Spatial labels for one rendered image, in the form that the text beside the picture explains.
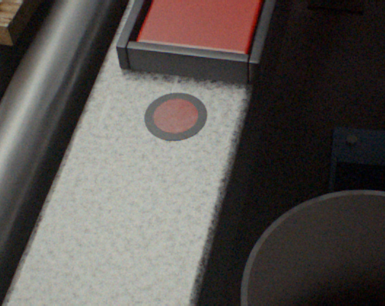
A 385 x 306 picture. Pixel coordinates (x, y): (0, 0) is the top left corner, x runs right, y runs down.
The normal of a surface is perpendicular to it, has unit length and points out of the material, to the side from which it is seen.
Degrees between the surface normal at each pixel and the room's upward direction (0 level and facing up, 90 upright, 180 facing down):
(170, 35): 0
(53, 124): 58
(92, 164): 0
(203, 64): 90
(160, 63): 90
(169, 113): 0
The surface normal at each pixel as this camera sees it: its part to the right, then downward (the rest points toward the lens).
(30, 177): 0.79, -0.21
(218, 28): -0.07, -0.62
